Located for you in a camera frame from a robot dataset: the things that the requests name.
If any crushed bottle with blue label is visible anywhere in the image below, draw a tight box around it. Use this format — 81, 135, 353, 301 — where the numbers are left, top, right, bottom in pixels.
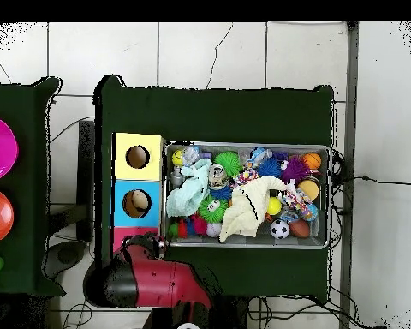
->
244, 146, 273, 169

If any plain green spiky ball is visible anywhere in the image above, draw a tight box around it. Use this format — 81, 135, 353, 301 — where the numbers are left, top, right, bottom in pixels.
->
212, 151, 243, 178

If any black stand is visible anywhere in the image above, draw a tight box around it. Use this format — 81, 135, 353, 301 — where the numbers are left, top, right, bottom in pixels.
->
42, 119, 96, 280

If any silver wire mesh bin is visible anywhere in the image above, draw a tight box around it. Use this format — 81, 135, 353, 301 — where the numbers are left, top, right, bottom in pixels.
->
161, 141, 332, 250

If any blue spiky ball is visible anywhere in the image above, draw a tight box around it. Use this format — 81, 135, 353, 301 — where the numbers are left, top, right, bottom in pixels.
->
256, 157, 283, 182

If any pink plastic bowl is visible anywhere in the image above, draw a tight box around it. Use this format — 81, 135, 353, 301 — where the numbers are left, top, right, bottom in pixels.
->
0, 114, 20, 183

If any wooden box with three holes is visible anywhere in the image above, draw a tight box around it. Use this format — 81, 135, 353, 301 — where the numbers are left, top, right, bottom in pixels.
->
110, 132, 166, 254

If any grey metal rail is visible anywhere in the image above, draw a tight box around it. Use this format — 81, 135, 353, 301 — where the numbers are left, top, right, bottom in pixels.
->
338, 21, 360, 329

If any purple spiky ball with eyes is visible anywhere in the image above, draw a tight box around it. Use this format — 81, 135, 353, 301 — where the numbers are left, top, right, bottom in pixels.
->
279, 155, 313, 185

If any mint waffle cloth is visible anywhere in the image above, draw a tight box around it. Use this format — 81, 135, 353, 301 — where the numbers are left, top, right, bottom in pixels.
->
165, 158, 213, 218

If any dark green table cloth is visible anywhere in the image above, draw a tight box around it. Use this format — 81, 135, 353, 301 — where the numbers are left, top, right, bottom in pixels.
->
0, 76, 66, 297
93, 75, 335, 302

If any green spiky ball with eyes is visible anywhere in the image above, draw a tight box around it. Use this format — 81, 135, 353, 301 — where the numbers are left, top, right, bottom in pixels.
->
197, 195, 229, 224

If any multicolour spiky caterpillar toy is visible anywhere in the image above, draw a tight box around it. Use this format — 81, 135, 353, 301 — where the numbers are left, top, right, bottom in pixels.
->
167, 213, 208, 240

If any small colourful crumpled paper ball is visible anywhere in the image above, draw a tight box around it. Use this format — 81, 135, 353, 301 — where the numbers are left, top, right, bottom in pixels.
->
230, 168, 260, 188

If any cream waffle cloth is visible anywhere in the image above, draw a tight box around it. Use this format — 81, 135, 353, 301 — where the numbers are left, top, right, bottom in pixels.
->
218, 176, 290, 242

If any silver drink can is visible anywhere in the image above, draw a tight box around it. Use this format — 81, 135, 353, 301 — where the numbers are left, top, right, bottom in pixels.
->
207, 164, 227, 189

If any black cable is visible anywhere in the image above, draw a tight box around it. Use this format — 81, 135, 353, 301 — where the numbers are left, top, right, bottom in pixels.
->
49, 116, 96, 144
331, 175, 411, 187
61, 266, 96, 329
247, 295, 388, 329

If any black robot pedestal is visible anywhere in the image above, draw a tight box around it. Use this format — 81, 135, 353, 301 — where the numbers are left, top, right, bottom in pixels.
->
211, 296, 250, 329

